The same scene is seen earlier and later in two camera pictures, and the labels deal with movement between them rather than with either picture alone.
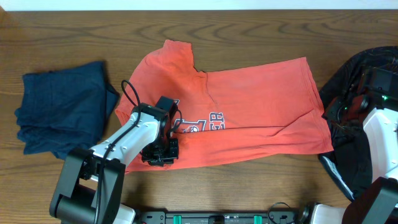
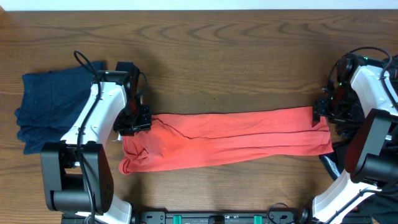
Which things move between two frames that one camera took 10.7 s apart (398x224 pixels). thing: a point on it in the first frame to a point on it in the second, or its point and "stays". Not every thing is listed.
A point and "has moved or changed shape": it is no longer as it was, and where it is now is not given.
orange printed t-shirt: (264, 110) has moved or changed shape
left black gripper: (148, 158) to (145, 124)
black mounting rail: (186, 217) stays
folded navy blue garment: (65, 110) stays
